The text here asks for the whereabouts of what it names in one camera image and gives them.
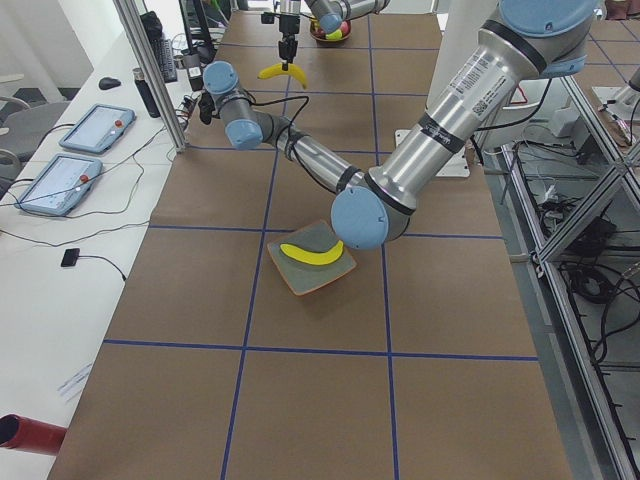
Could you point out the black keyboard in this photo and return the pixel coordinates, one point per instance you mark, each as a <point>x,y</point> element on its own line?
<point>163,54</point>

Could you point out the aluminium frame post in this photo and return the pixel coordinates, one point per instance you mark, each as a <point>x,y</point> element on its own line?
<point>135,32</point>

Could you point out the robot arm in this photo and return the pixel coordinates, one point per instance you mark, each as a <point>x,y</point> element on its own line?
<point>520,40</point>
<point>330,15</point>

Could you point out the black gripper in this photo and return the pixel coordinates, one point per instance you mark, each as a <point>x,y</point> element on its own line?
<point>287,26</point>

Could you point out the black small puck device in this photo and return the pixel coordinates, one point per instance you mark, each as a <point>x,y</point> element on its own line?
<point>70,257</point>

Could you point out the far teach pendant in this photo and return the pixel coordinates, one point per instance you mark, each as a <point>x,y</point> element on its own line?
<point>98,129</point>

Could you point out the teach pendant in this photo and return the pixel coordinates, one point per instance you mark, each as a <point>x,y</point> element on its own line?
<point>98,129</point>
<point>60,186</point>

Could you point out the dark water bottle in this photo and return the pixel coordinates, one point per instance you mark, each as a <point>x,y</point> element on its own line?
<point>145,93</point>

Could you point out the near teach pendant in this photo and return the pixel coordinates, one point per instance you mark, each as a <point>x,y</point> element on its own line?
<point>60,186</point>

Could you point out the woven fruit basket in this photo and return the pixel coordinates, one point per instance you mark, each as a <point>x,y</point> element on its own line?
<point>340,35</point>

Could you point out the yellow banana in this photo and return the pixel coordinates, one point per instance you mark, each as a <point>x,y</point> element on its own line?
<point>294,71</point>
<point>313,258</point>

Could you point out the black computer mouse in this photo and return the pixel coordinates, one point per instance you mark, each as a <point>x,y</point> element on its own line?
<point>108,83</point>

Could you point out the grey square plate orange rim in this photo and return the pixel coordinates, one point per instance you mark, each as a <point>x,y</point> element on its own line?
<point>301,278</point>

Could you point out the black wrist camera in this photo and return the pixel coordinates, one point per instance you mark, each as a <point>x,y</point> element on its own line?
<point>268,18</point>
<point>207,108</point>

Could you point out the red cylinder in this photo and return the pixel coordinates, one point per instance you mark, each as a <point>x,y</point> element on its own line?
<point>32,436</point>

